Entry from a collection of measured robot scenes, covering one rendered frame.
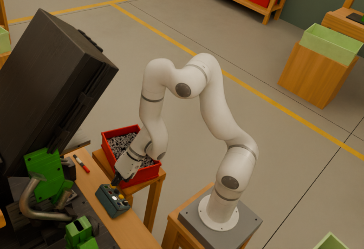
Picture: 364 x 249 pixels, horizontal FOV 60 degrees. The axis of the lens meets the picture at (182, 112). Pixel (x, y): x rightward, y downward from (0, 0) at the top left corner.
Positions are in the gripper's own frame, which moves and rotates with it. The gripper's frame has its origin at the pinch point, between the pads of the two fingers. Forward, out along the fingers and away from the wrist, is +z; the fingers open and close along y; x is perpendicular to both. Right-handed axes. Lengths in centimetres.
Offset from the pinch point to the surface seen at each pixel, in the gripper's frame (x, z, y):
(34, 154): 43.1, -8.3, 5.2
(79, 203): 10.9, 14.1, 1.8
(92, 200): 6.2, 10.8, 0.3
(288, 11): -458, -228, 207
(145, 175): -20.6, -3.0, 1.2
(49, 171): 35.3, -2.8, 2.8
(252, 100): -251, -59, 72
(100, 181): -0.1, 6.4, 7.2
